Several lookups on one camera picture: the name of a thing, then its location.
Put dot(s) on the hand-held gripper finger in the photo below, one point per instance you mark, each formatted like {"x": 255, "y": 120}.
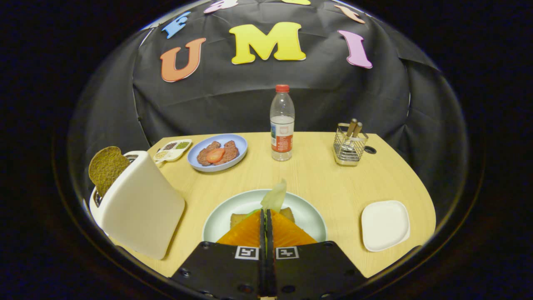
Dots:
{"x": 262, "y": 266}
{"x": 269, "y": 266}

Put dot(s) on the green lettuce leaf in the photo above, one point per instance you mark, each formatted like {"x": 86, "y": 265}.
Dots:
{"x": 275, "y": 198}

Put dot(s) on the brown bread slice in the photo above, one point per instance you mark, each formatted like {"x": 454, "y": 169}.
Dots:
{"x": 106, "y": 168}

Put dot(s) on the toasted bread slice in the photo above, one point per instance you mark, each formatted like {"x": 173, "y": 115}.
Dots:
{"x": 287, "y": 214}

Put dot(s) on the pale green round plate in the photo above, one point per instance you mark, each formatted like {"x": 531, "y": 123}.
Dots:
{"x": 308, "y": 216}

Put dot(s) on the brown meat patty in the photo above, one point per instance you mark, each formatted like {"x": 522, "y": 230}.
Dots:
{"x": 231, "y": 151}
{"x": 204, "y": 154}

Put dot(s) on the red tomato slice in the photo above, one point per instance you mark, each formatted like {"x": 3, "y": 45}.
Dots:
{"x": 215, "y": 155}

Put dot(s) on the white square plate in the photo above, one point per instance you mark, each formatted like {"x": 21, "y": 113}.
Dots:
{"x": 385, "y": 227}

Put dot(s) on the blue plate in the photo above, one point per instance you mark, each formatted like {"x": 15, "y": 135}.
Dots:
{"x": 237, "y": 143}

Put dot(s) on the clear plastic water bottle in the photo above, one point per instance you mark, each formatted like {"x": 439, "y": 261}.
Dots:
{"x": 282, "y": 133}

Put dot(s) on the white toaster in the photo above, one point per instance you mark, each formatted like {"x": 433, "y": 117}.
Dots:
{"x": 141, "y": 208}

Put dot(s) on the white seasoning tray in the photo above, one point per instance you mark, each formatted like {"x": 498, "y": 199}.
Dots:
{"x": 173, "y": 151}

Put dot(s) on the black table grommet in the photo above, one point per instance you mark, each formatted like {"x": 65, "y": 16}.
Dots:
{"x": 370, "y": 150}

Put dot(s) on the black backdrop cloth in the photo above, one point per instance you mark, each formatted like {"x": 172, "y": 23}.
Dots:
{"x": 233, "y": 100}

